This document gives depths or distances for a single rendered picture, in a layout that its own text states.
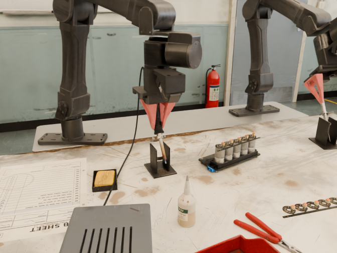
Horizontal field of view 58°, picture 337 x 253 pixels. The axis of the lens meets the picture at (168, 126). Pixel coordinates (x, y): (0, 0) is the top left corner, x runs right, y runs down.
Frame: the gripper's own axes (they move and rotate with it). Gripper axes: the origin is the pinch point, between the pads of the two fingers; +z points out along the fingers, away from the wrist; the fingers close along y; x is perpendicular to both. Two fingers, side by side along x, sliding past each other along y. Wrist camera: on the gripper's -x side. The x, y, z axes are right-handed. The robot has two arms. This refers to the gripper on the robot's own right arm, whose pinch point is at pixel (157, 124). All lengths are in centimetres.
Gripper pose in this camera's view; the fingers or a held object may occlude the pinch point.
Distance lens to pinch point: 73.4
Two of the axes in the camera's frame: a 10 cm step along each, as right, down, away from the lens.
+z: -0.1, 9.3, 3.7
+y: 9.2, -1.4, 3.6
